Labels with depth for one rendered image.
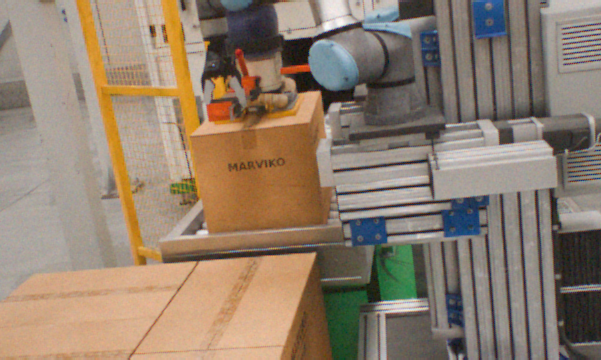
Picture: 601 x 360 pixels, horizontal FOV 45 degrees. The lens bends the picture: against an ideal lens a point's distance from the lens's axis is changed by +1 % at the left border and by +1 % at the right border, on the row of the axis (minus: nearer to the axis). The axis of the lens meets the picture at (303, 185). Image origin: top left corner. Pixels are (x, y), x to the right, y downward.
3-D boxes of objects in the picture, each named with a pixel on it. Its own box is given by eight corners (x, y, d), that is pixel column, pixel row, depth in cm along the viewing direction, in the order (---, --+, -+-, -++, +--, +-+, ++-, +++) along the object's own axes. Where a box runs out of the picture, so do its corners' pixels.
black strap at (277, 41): (226, 49, 272) (225, 39, 271) (288, 41, 269) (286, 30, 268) (214, 57, 251) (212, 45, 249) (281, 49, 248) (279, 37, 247)
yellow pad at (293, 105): (279, 101, 282) (277, 88, 281) (304, 98, 281) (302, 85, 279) (267, 119, 250) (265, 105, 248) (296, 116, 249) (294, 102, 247)
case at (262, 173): (238, 195, 308) (223, 102, 297) (332, 185, 303) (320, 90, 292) (210, 248, 251) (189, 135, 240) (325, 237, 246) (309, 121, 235)
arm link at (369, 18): (360, 56, 225) (354, 11, 221) (397, 48, 230) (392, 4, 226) (380, 57, 214) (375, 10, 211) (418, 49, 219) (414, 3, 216)
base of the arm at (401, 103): (424, 108, 184) (420, 69, 181) (428, 120, 169) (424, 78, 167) (364, 115, 186) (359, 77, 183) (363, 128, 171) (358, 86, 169)
